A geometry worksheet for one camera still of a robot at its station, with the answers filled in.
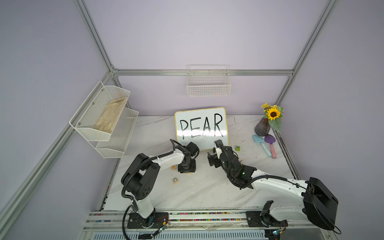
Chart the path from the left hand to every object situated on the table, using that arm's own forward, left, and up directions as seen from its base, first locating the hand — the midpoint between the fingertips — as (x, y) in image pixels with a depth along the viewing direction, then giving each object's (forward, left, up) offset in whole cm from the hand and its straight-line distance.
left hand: (190, 172), depth 90 cm
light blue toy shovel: (+24, -48, +1) cm, 54 cm away
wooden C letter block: (-5, +8, 0) cm, 10 cm away
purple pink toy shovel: (+24, -57, +1) cm, 61 cm away
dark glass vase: (+32, -52, +4) cm, 61 cm away
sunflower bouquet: (+28, -52, +22) cm, 63 cm away
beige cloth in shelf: (+16, +43, +30) cm, 55 cm away
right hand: (+6, -13, +15) cm, 21 cm away
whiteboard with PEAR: (+27, -8, +11) cm, 30 cm away
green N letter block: (+18, -33, 0) cm, 37 cm away
